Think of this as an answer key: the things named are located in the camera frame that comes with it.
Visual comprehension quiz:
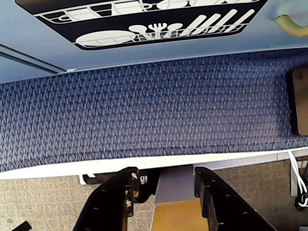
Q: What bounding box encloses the tan board black edged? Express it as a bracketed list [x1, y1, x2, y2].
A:
[285, 68, 308, 135]

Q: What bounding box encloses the gray desk frame beam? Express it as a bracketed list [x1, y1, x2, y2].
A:
[139, 154, 291, 174]

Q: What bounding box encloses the white cable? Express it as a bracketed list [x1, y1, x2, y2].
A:
[288, 151, 306, 207]

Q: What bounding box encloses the blue dishwasher door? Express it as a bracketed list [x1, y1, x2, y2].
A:
[0, 0, 308, 73]

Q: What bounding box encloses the black flat bar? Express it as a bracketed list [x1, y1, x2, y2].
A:
[13, 221, 32, 231]

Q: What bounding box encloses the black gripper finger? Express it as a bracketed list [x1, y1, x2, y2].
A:
[71, 166, 141, 231]
[193, 166, 278, 231]

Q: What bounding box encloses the blue toy kitchen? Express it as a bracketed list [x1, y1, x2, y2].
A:
[0, 0, 308, 84]

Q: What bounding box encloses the gray yellow desk leg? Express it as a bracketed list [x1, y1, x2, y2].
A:
[151, 166, 202, 231]

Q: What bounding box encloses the white metal bracket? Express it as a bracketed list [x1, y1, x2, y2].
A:
[78, 173, 97, 185]

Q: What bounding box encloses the black dishwasher rack sticker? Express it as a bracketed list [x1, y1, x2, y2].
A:
[14, 0, 269, 51]

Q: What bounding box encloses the black plastic bracket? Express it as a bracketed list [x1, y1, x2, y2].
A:
[134, 169, 161, 205]

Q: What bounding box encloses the gold dishwasher door handle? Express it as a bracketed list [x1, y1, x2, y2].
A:
[274, 14, 308, 38]

